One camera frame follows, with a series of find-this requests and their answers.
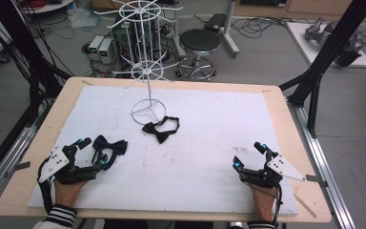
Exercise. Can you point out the black round stool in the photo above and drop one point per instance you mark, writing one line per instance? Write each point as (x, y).
(199, 40)

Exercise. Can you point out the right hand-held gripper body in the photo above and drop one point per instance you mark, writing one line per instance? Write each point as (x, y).
(281, 168)

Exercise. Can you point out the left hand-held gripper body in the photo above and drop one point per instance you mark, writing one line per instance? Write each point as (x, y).
(57, 162)

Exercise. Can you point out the person's right hand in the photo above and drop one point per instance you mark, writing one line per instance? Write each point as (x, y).
(265, 203)

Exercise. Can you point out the black bow tie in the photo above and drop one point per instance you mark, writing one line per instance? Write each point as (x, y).
(158, 132)
(111, 147)

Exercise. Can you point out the aluminium rail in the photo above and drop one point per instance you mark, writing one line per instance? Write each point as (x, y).
(3, 171)
(324, 165)

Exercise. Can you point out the black computer tower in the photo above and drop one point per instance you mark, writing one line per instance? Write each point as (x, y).
(122, 38)

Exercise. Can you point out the white foam mat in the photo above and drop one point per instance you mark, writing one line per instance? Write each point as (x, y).
(190, 171)

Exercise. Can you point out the grey robot device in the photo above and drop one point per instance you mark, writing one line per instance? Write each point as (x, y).
(333, 38)

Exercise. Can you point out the black foot pedal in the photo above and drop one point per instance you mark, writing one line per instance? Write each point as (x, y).
(215, 22)

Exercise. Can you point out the grey power supply unit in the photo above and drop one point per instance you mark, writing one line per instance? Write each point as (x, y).
(105, 51)
(95, 44)

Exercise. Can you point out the thin wooden stick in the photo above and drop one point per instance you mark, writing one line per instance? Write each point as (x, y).
(305, 206)

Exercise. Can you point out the white metal stand leg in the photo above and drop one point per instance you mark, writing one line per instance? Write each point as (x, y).
(230, 35)

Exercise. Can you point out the white floor platform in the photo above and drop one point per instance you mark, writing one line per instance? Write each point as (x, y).
(301, 41)

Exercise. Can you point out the round white table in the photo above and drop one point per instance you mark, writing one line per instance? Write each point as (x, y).
(49, 6)

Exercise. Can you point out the black metal frame post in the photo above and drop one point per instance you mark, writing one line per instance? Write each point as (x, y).
(327, 54)

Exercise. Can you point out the person's left hand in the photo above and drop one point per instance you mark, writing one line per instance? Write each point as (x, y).
(67, 194)

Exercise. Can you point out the clear plastic bag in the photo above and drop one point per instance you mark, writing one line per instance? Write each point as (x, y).
(82, 17)

